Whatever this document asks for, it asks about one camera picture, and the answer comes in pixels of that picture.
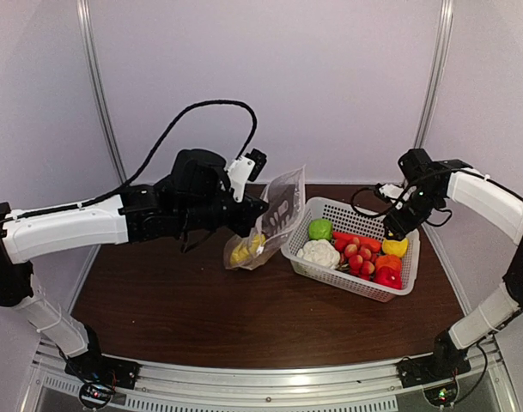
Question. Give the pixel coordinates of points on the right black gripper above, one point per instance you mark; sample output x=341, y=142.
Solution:
x=400, y=227

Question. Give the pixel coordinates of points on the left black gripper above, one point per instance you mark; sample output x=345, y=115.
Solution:
x=252, y=209

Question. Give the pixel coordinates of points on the clear dotted zip bag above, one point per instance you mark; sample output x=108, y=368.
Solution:
x=286, y=196

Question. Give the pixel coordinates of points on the yellow lemon toy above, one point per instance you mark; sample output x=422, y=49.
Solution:
x=397, y=248

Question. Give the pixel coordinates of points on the red bell pepper toy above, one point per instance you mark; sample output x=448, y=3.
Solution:
x=388, y=277

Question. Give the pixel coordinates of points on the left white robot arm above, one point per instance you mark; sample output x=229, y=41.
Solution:
x=131, y=214

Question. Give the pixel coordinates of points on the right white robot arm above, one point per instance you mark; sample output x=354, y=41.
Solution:
x=490, y=229

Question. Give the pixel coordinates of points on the green apple toy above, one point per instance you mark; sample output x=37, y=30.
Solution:
x=319, y=229

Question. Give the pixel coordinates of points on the orange carrot toy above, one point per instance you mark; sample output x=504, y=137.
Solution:
x=372, y=244

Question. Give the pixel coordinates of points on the white cauliflower toy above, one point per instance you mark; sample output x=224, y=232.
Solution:
x=320, y=252

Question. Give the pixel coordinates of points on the white plastic basket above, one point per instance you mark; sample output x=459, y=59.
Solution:
x=346, y=220

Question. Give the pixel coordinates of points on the red lychee bunch toy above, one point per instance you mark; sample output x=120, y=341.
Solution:
x=356, y=260

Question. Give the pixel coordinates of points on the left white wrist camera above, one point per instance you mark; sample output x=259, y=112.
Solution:
x=246, y=168

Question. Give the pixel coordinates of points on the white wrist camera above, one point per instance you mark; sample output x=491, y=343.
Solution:
x=246, y=168
x=388, y=192

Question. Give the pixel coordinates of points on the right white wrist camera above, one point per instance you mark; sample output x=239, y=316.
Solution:
x=388, y=192

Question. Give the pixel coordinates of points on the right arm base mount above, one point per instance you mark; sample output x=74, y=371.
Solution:
x=433, y=373

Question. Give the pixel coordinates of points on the curved aluminium front rail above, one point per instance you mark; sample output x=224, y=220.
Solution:
x=373, y=386

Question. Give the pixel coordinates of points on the right aluminium frame post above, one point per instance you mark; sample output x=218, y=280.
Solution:
x=436, y=72

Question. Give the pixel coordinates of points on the aluminium frame post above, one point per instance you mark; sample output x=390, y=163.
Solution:
x=106, y=124
x=436, y=72

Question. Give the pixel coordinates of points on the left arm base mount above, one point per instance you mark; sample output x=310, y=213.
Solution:
x=101, y=377

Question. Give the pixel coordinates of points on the left aluminium frame post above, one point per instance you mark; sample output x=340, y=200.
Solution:
x=106, y=124

